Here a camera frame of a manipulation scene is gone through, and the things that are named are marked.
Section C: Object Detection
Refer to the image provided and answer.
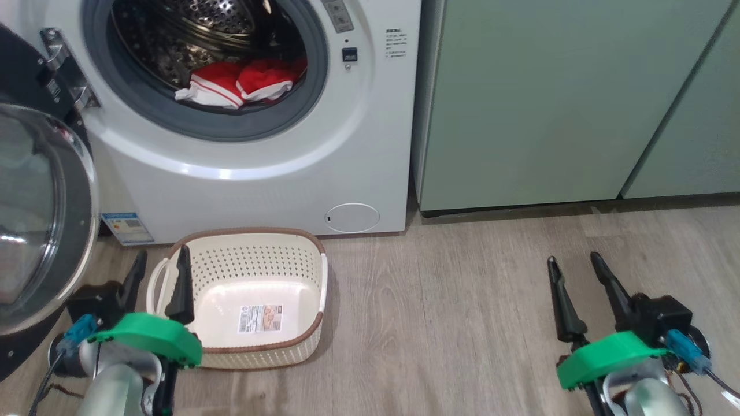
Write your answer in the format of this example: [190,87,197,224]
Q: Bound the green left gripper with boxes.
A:
[87,244,203,416]

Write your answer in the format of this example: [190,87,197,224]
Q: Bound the cream perforated laundry basket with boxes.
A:
[146,227,329,370]

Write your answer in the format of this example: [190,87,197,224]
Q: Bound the grey instruction label plate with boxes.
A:
[321,0,354,34]

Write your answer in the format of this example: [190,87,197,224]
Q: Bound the grey rubber door gasket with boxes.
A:
[81,0,329,142]

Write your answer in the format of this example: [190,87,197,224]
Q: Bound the blue energy label sticker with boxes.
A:
[101,212,155,246]

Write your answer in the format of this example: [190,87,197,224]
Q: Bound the blue plug left cable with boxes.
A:
[29,315,99,416]

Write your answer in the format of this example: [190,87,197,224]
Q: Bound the white front-load washing machine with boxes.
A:
[0,0,423,246]

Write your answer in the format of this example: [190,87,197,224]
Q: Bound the pale green cabinet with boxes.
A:
[621,6,740,200]
[412,0,735,217]

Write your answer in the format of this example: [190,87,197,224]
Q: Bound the round white filter cover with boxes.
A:
[324,202,381,235]

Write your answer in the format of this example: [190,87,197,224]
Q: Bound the blue plug right cable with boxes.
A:
[665,329,740,408]

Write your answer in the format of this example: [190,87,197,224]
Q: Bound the red and white clothes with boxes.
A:
[175,57,308,110]

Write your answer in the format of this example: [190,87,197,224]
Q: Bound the printed instruction label sticker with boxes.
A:
[238,304,284,335]

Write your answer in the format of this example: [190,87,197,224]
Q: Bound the perforated steel drum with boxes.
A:
[110,0,307,110]

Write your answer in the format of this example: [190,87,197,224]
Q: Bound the blue plug cable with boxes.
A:
[29,315,99,416]
[665,329,740,408]

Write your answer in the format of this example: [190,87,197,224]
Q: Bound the washing machine door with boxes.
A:
[0,23,100,382]

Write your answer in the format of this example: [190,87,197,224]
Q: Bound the metal door hinge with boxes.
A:
[39,27,100,112]

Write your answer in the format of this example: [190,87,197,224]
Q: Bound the small printed text sticker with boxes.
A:
[385,27,408,59]

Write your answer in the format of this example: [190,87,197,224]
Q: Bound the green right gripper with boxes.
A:
[546,251,671,416]

